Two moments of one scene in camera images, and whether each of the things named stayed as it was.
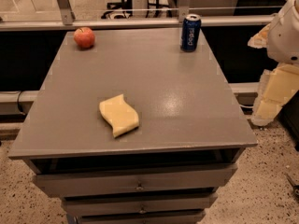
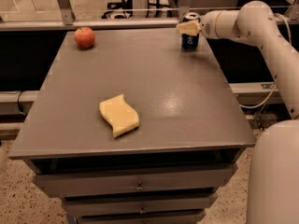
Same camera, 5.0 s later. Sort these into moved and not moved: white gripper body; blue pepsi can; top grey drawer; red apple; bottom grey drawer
Moved: white gripper body
Not moved: blue pepsi can; red apple; top grey drawer; bottom grey drawer
